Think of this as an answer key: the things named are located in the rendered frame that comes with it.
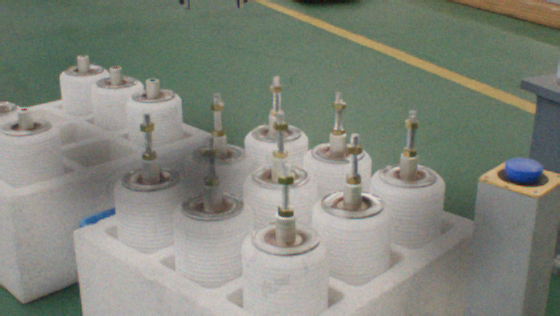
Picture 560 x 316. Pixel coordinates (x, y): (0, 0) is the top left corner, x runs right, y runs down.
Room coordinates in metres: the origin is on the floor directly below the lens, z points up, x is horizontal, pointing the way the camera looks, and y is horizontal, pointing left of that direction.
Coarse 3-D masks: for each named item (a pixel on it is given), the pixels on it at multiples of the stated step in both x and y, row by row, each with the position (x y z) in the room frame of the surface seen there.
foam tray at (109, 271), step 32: (96, 224) 0.88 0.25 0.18; (448, 224) 0.89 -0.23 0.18; (96, 256) 0.83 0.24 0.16; (128, 256) 0.80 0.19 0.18; (160, 256) 0.80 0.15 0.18; (416, 256) 0.80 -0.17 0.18; (448, 256) 0.82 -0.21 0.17; (96, 288) 0.83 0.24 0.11; (128, 288) 0.78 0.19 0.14; (160, 288) 0.74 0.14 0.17; (192, 288) 0.72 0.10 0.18; (224, 288) 0.72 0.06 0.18; (352, 288) 0.72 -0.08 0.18; (384, 288) 0.72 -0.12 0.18; (416, 288) 0.77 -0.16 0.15; (448, 288) 0.82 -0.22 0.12
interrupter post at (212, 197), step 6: (204, 186) 0.78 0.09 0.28; (216, 186) 0.78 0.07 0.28; (204, 192) 0.78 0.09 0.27; (210, 192) 0.78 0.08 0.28; (216, 192) 0.78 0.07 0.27; (204, 198) 0.78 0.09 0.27; (210, 198) 0.78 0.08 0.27; (216, 198) 0.78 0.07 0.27; (204, 204) 0.78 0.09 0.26; (210, 204) 0.78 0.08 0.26; (216, 204) 0.78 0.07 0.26; (210, 210) 0.78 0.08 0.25; (216, 210) 0.78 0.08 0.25
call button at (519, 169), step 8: (512, 160) 0.74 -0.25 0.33; (520, 160) 0.74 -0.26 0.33; (528, 160) 0.74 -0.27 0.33; (504, 168) 0.74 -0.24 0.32; (512, 168) 0.72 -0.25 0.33; (520, 168) 0.72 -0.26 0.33; (528, 168) 0.72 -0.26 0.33; (536, 168) 0.72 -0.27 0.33; (512, 176) 0.72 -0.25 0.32; (520, 176) 0.71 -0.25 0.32; (528, 176) 0.71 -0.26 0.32; (536, 176) 0.71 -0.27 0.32
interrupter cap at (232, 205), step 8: (224, 192) 0.82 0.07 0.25; (184, 200) 0.80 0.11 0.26; (192, 200) 0.80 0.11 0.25; (200, 200) 0.80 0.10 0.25; (224, 200) 0.80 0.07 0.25; (232, 200) 0.80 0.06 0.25; (240, 200) 0.80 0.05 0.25; (184, 208) 0.78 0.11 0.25; (192, 208) 0.78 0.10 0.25; (200, 208) 0.79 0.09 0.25; (224, 208) 0.79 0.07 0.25; (232, 208) 0.78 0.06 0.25; (240, 208) 0.78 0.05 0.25; (192, 216) 0.76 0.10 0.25; (200, 216) 0.76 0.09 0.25; (208, 216) 0.76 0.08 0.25; (216, 216) 0.76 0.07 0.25; (224, 216) 0.76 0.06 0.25; (232, 216) 0.76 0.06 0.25
